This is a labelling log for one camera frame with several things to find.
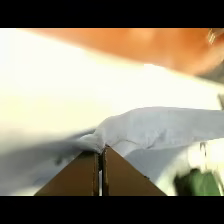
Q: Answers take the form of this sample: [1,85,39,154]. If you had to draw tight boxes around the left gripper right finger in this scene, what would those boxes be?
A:
[101,145,167,197]

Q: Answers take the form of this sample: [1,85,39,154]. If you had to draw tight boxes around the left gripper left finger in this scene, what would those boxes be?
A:
[34,150,101,197]

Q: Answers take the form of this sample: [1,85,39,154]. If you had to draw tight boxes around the light blue shirt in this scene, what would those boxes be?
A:
[0,106,224,196]

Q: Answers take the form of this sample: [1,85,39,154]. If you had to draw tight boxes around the green garment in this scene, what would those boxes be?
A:
[173,168,222,197]

